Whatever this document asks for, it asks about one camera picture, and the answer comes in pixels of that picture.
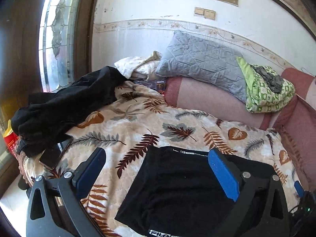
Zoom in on beige wall switch panel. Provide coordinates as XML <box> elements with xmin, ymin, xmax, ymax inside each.
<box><xmin>194</xmin><ymin>7</ymin><xmax>217</xmax><ymax>21</ymax></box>

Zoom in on black smartphone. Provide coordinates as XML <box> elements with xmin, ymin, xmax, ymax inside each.
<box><xmin>39</xmin><ymin>134</ymin><xmax>74</xmax><ymax>170</ymax></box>

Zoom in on green patterned cloth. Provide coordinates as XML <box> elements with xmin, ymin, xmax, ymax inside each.
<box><xmin>236</xmin><ymin>57</ymin><xmax>296</xmax><ymax>113</ymax></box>

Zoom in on dark grey cloth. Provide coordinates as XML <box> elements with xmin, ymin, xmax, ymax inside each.
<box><xmin>252</xmin><ymin>65</ymin><xmax>284</xmax><ymax>93</ymax></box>

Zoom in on small colourful packet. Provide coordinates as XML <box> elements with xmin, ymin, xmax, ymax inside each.
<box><xmin>133</xmin><ymin>79</ymin><xmax>166</xmax><ymax>95</ymax></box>

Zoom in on grey quilted pillow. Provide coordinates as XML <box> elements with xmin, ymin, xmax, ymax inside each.
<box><xmin>155</xmin><ymin>30</ymin><xmax>248</xmax><ymax>102</ymax></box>

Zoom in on leaf print blanket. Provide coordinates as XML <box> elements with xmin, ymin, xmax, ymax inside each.
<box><xmin>19</xmin><ymin>80</ymin><xmax>302</xmax><ymax>237</ymax></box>

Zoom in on patterned glass window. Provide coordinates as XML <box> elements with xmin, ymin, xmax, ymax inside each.
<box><xmin>38</xmin><ymin>0</ymin><xmax>86</xmax><ymax>93</ymax></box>

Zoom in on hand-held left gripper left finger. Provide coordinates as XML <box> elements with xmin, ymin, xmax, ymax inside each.
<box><xmin>26</xmin><ymin>147</ymin><xmax>107</xmax><ymax>237</ymax></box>

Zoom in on black pants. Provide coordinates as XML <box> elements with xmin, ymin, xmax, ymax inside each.
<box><xmin>115</xmin><ymin>146</ymin><xmax>283</xmax><ymax>237</ymax></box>

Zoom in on cream white cloth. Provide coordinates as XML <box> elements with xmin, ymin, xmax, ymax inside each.
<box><xmin>115</xmin><ymin>51</ymin><xmax>162</xmax><ymax>81</ymax></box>

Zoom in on pink bolster cushion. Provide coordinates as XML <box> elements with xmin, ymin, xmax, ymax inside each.
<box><xmin>164</xmin><ymin>76</ymin><xmax>298</xmax><ymax>131</ymax></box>

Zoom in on pink red quilt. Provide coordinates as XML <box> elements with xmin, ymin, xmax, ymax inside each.
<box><xmin>272</xmin><ymin>68</ymin><xmax>316</xmax><ymax>190</ymax></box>

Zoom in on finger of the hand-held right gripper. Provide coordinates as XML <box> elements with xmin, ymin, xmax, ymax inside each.
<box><xmin>294</xmin><ymin>181</ymin><xmax>305</xmax><ymax>198</ymax></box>

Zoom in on black clothing pile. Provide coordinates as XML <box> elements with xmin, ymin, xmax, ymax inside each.
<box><xmin>12</xmin><ymin>66</ymin><xmax>127</xmax><ymax>158</ymax></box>

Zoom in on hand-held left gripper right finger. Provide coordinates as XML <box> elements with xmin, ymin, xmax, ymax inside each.
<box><xmin>208</xmin><ymin>148</ymin><xmax>290</xmax><ymax>237</ymax></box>

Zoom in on red yellow bag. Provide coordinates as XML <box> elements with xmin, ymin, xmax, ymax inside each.
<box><xmin>2</xmin><ymin>120</ymin><xmax>20</xmax><ymax>156</ymax></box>

